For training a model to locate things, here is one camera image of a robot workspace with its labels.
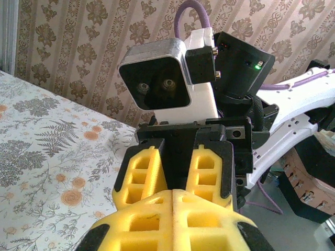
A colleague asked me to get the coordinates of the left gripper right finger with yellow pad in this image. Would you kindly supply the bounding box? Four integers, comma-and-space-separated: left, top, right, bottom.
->
172, 189, 274, 251

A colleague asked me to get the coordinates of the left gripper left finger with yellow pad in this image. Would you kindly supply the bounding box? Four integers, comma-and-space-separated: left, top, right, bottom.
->
78, 189, 173, 251

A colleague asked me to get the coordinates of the floral tablecloth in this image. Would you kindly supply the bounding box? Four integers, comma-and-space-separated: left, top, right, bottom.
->
0, 70, 139, 251

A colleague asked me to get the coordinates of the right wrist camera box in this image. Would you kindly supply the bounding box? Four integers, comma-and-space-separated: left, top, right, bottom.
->
117, 28, 222, 124

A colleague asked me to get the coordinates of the aluminium corner post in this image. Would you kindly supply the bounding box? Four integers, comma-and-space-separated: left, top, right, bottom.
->
0, 0, 19, 77

